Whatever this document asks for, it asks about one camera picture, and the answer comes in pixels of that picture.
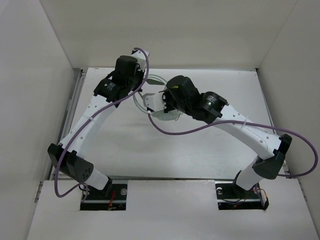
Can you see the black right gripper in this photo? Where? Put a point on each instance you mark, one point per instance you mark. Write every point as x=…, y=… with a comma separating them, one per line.
x=165, y=96

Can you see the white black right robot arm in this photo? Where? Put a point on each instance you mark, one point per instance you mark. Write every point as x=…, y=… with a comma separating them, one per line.
x=211, y=108

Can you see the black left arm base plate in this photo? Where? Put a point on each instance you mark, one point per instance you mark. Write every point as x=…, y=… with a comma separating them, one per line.
x=115, y=200

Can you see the light green headphones with cable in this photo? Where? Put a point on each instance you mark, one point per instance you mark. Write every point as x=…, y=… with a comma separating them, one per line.
x=154, y=79

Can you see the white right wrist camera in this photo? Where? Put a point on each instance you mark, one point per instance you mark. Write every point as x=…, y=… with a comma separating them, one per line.
x=154, y=102

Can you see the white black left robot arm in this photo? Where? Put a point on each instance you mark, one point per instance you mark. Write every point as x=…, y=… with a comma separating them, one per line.
x=68, y=156

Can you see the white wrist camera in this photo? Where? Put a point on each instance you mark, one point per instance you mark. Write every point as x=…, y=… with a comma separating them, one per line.
x=154, y=102
x=141, y=59

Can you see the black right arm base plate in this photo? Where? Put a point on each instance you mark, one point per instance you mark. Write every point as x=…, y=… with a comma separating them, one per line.
x=231, y=197

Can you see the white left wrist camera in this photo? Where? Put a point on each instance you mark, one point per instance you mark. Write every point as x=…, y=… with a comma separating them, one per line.
x=141, y=59

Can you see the aluminium table edge rail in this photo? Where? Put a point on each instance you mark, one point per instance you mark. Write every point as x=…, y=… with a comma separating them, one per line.
x=72, y=102

